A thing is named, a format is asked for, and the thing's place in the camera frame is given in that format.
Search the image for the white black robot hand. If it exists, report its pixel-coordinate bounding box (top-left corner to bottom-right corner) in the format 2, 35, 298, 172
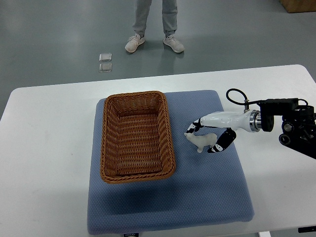
185, 111, 260, 153

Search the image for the white bear figurine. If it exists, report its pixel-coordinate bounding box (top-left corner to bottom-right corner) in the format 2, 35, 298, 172
184, 133, 217, 153

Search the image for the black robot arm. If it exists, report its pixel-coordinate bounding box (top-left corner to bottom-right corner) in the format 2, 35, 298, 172
226, 88, 316, 158

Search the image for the brown wicker basket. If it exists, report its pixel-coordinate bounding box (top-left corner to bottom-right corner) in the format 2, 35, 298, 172
100, 91, 176, 184

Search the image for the blue quilted mat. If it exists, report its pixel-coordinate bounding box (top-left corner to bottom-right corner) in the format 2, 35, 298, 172
87, 90, 254, 235

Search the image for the left white sneaker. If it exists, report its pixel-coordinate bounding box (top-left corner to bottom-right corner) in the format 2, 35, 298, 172
163, 34, 185, 53

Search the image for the white sneaker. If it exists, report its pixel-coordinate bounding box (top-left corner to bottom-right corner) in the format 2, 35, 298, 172
125, 34, 145, 53
163, 34, 185, 53

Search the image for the right white sneaker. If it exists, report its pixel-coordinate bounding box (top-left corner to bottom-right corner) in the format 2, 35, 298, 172
125, 34, 145, 53

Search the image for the brown cardboard box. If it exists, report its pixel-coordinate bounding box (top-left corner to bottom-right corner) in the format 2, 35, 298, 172
279, 0, 316, 13

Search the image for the person in grey trousers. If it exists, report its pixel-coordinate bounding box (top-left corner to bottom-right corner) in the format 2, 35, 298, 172
132, 0, 178, 37

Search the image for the lower metal floor plate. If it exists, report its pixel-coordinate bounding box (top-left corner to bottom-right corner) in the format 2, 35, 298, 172
99, 63, 112, 73

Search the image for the metal floor plate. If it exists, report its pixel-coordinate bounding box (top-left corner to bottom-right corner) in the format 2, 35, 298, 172
99, 53, 112, 62
99, 63, 112, 73

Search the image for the upper metal floor plate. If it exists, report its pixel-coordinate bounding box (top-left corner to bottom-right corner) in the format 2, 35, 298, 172
99, 53, 112, 62

